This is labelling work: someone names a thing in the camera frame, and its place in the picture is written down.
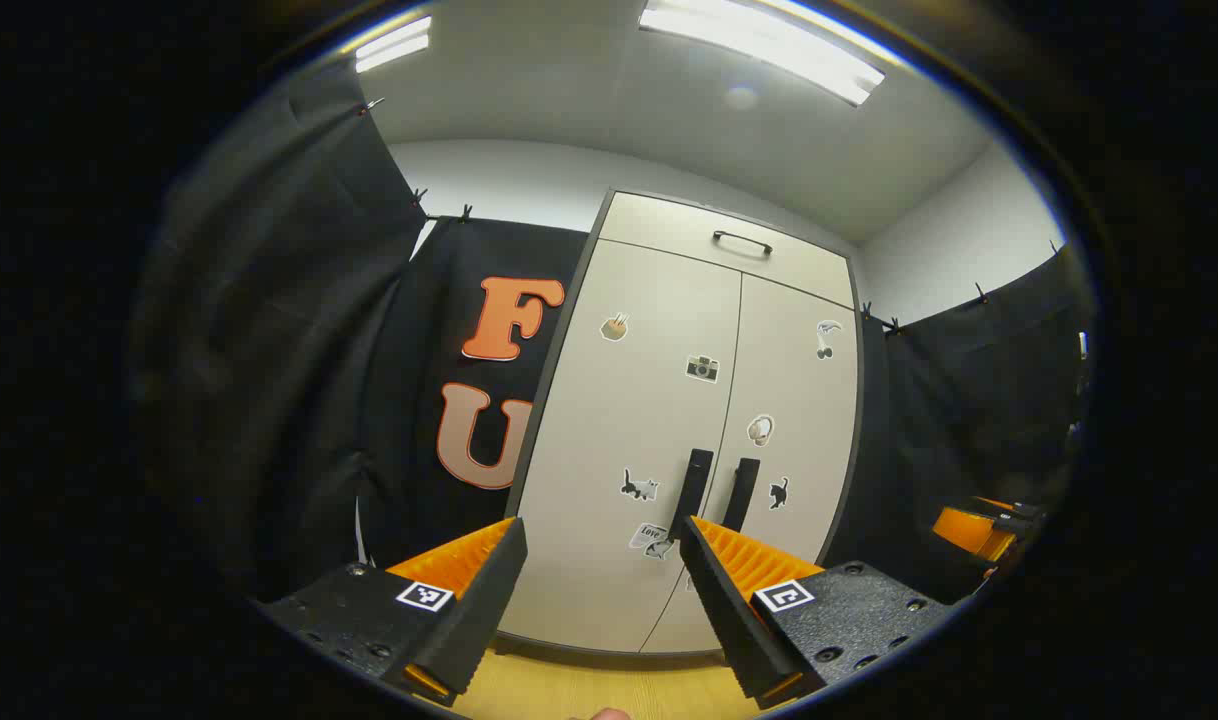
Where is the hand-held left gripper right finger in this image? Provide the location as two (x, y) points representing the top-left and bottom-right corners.
(679, 515), (956, 710)

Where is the double-door shoe cabinet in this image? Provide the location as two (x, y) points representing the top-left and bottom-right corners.
(494, 188), (866, 662)

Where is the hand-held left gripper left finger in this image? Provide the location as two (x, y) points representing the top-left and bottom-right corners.
(259, 517), (528, 707)

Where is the beige cabinet drawer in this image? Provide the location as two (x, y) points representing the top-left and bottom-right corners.
(597, 192), (856, 309)

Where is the black backdrop cloth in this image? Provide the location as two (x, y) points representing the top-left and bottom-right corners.
(134, 60), (592, 603)
(819, 240), (1096, 603)

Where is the ceiling light panel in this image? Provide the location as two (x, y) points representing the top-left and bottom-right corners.
(639, 0), (887, 108)
(354, 15), (433, 74)

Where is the beige cabinet door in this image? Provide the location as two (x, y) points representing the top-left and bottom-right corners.
(641, 275), (860, 656)
(499, 240), (743, 654)

